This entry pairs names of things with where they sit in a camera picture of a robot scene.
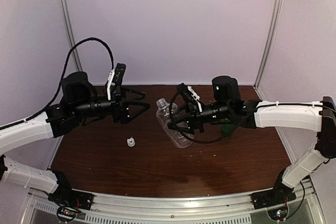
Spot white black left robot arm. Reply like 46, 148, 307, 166
1, 71, 150, 205

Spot aluminium corner post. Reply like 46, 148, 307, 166
254, 0, 283, 90

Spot left aluminium frame post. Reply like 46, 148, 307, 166
54, 0, 85, 75

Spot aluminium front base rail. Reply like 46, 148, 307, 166
23, 179, 326, 224

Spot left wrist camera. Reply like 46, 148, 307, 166
106, 63, 127, 101

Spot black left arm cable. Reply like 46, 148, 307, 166
0, 37, 115, 130

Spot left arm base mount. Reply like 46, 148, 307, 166
46, 171, 93, 223

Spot clear plastic bottle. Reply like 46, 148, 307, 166
156, 98, 194, 148

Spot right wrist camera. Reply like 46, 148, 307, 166
176, 83, 203, 114

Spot green plastic bottle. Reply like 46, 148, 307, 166
220, 123, 235, 137

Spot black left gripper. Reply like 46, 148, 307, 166
72, 84, 150, 124

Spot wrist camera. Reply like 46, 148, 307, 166
106, 63, 127, 101
176, 83, 203, 114

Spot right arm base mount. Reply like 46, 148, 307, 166
251, 170, 296, 222

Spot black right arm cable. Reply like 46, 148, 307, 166
169, 90, 258, 144

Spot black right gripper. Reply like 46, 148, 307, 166
168, 101, 232, 134

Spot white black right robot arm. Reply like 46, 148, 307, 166
156, 76, 335, 204

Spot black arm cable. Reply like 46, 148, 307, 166
0, 37, 115, 130
169, 90, 258, 144

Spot white flip bottle cap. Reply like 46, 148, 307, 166
127, 137, 135, 147

